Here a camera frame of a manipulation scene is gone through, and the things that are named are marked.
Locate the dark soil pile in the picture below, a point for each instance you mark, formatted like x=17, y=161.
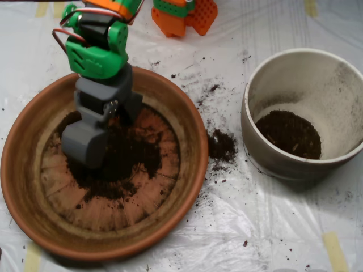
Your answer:
x=133, y=153

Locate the green orange robot arm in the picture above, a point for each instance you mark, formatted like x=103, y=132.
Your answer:
x=93, y=61

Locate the terracotta plant saucer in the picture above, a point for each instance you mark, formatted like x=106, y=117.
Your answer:
x=193, y=158

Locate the spilled dark soil heap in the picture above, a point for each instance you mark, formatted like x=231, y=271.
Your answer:
x=221, y=147

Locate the dark soil in pot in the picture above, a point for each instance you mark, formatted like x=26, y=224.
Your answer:
x=286, y=136

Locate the white ceramic pot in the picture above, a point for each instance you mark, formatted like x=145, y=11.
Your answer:
x=283, y=170

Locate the beige masking tape strip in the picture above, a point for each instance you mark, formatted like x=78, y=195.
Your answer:
x=32, y=260
x=336, y=252
x=42, y=9
x=58, y=10
x=311, y=8

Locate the clear white plastic sheet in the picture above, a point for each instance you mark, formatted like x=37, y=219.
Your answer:
x=283, y=212

